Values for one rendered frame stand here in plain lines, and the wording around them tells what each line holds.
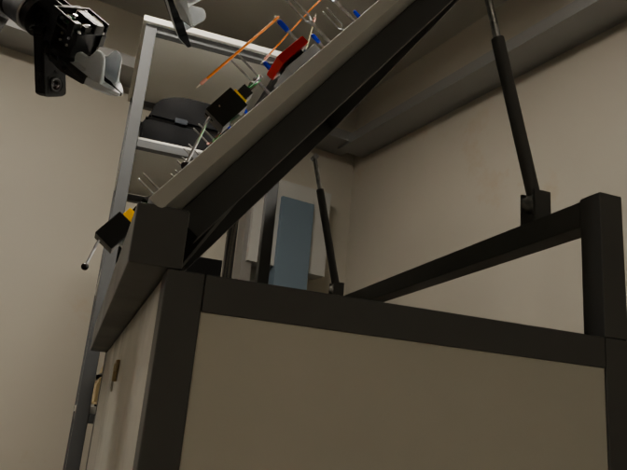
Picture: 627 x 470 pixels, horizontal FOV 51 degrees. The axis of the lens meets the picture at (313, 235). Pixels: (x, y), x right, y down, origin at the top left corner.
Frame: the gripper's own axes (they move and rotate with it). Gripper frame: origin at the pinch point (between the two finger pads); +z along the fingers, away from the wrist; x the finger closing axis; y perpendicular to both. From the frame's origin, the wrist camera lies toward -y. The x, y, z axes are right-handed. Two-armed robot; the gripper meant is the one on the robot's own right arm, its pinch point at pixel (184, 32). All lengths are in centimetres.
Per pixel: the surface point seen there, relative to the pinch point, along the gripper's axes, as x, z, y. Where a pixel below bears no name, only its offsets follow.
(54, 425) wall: 223, 74, -78
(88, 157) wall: 239, -45, -25
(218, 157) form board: -34.3, 28.3, -7.3
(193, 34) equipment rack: 99, -39, 21
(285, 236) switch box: 252, 25, 61
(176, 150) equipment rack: 94, -3, 3
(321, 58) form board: -31.2, 19.8, 9.1
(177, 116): 104, -16, 8
